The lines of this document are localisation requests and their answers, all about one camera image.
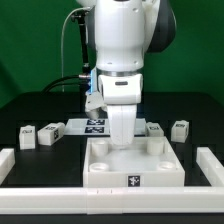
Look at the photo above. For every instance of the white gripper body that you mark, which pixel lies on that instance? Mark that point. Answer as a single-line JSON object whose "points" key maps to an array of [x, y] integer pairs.
{"points": [[122, 123]]}

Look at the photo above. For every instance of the white square tabletop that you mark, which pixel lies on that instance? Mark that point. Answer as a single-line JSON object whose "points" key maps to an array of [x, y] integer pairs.
{"points": [[147, 162]]}

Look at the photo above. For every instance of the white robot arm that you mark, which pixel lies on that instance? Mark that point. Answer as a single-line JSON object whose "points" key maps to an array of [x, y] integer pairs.
{"points": [[122, 32]]}

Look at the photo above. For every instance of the white U-shaped fence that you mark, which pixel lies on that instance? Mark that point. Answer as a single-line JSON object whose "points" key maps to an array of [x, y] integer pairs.
{"points": [[123, 200]]}

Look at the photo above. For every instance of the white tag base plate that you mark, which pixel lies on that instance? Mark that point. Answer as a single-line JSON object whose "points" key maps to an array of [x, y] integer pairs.
{"points": [[83, 126]]}

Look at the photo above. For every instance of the black camera stand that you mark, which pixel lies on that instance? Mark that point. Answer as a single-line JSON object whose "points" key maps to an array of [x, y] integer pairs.
{"points": [[78, 16]]}

